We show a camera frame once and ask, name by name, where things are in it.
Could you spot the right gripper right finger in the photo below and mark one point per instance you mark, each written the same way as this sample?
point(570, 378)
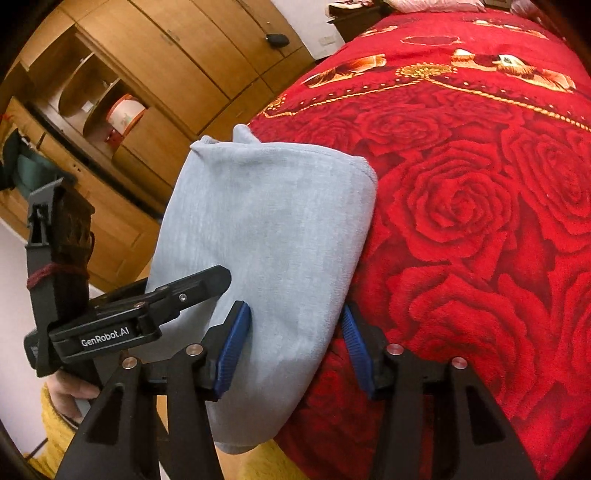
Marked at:
point(441, 422)

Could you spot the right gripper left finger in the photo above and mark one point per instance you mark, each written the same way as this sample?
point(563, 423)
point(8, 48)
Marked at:
point(150, 415)

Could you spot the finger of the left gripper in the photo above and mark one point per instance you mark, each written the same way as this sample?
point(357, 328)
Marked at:
point(184, 295)

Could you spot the grey pants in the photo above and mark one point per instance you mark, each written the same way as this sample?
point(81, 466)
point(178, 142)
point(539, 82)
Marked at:
point(289, 221)

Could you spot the yellow fuzzy pyjama clothing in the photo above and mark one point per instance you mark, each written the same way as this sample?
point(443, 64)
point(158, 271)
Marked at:
point(266, 461)

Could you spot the person's left hand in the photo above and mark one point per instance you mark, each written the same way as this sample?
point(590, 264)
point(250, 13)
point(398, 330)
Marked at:
point(65, 390)

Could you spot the dark green hanging garment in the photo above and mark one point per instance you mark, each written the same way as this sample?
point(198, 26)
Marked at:
point(25, 169)

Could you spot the white red container on shelf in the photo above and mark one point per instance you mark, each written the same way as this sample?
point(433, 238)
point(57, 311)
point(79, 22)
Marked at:
point(125, 113)

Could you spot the wooden wardrobe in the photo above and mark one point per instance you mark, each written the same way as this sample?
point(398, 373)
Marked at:
point(114, 92)

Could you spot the red floral bed blanket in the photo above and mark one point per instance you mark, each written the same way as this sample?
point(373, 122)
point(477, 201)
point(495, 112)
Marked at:
point(478, 127)

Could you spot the dark wooden nightstand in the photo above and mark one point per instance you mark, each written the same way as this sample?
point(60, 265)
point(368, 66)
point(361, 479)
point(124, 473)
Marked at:
point(352, 25)

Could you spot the clothes on nightstand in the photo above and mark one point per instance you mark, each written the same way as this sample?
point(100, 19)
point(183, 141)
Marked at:
point(341, 7)

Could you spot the white pillow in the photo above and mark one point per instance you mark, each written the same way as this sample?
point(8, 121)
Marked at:
point(436, 6)

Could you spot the pink checked quilt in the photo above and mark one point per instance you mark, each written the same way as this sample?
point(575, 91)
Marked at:
point(524, 8)

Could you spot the black wardrobe door handle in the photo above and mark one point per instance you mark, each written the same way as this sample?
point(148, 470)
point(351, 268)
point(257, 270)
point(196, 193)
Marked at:
point(277, 40)

